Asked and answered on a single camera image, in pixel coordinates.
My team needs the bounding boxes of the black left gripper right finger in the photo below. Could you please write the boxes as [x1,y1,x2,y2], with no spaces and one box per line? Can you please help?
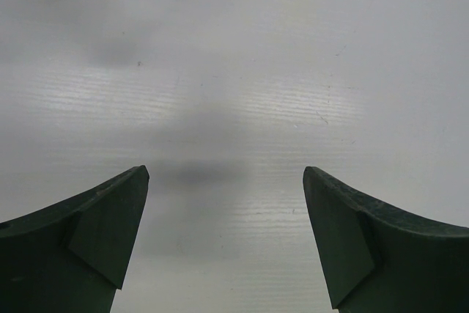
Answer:
[303,166,468,312]

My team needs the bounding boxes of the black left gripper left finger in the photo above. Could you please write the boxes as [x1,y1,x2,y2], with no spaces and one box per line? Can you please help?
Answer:
[1,166,149,312]

